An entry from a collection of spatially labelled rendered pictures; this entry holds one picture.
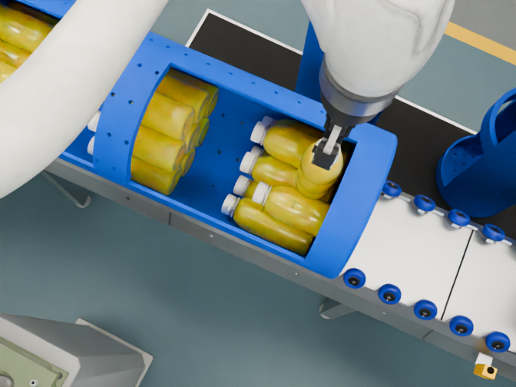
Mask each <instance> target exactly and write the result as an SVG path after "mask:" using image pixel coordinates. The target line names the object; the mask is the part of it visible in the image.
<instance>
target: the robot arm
mask: <svg viewBox="0 0 516 387"><path fill-rule="evenodd" d="M168 2H169V0H77V1H76V2H75V3H74V4H73V5H72V6H71V8H70V9H69V10H68V12H67V13H66V14H65V15H64V17H63V18H62V19H61V20H60V22H59V23H57V24H56V26H55V27H54V28H53V29H52V30H51V32H50V33H49V34H48V36H47V37H46V38H45V39H44V41H43V42H42V43H41V44H40V45H39V46H38V47H37V48H36V49H35V51H34V52H33V53H32V54H31V55H30V56H29V58H28V59H27V60H26V61H25V62H24V63H23V64H22V65H21V66H20V67H19V68H18V69H17V70H16V71H15V72H14V73H13V74H12V75H11V76H10V77H9V78H7V79H6V80H5V81H3V82H2V83H1V84H0V199H1V198H3V197H4V196H6V195H8V194H9V193H11V192H12V191H14V190H16V189H17V188H19V187H20V186H21V185H23V184H25V183H26V182H28V181H29V180H30V179H32V178H33V177H34V176H36V175H37V174H39V173H40V172H41V171H42V170H44V169H45V168H46V167H47V166H48V165H49V164H50V163H51V162H52V161H53V160H55V159H56V158H57V157H58V156H59V155H60V154H61V153H63V152H64V150H65V149H66V148H67V147H68V146H69V145H70V144H71V143H72V142H73V141H74V140H75V139H76V137H77V136H78V135H79V134H80V133H81V132H82V131H83V130H84V128H85V127H86V126H87V124H88V123H89V122H90V120H91V119H92V118H93V116H94V115H95V114H96V112H97V111H98V109H99V107H100V106H101V105H102V103H103V102H104V100H105V98H106V97H107V96H108V94H109V93H110V91H111V89H112V88H113V86H114V85H115V84H116V82H117V80H118V78H119V77H120V76H121V74H122V73H123V71H124V69H125V68H126V67H127V65H128V63H129V62H130V60H131V59H132V57H133V56H134V54H135V52H136V51H137V49H138V48H139V47H140V45H141V43H142V41H143V40H144V39H145V37H146V36H147V33H148V32H149V31H150V29H151V28H152V26H153V25H154V23H155V21H156V20H157V18H158V17H159V15H160V14H161V12H162V11H163V9H164V7H165V6H166V4H167V3H168ZM301 2H302V4H303V6H304V8H305V10H306V12H307V14H308V16H309V19H310V21H311V22H312V25H313V28H314V31H315V33H316V37H317V39H318V42H319V46H320V48H321V49H322V51H324V54H323V60H322V64H321V67H320V70H319V84H320V87H321V89H320V98H321V102H322V105H323V107H324V109H325V110H326V112H327V113H326V122H325V124H324V126H323V127H324V129H325V132H324V135H323V138H322V140H321V142H319V143H318V145H314V147H313V149H312V152H313V153H314V156H313V159H312V162H311V164H314V165H316V166H318V167H321V168H323V169H325V170H330V169H331V167H332V164H333V162H334V160H335V159H336V156H337V155H339V148H340V146H341V143H342V141H343V139H344V138H347V137H348V136H349V134H350V132H351V130H352V129H353V128H355V127H356V125H357V124H364V123H366V122H368V121H370V120H372V119H373V118H374V117H375V116H376V115H377V114H378V113H379V112H380V111H383V110H384V109H386V108H387V107H388V106H389V105H390V104H391V103H392V100H393V98H395V96H396V95H397V94H398V92H399V91H400V90H401V89H402V87H403V86H404V84H405V83H406V82H408V81H410V80H411V79H412V78H413V77H414V76H415V75H416V74H417V73H418V72H419V71H420V70H421V69H422V68H423V67H424V65H425V64H426V62H427V61H428V59H430V57H431V56H432V54H433V52H434V51H435V49H436V48H437V46H438V43H439V42H440V40H441V38H442V36H443V34H444V32H445V29H446V27H447V25H448V21H449V19H450V17H451V14H452V10H453V8H454V4H455V0H301Z"/></svg>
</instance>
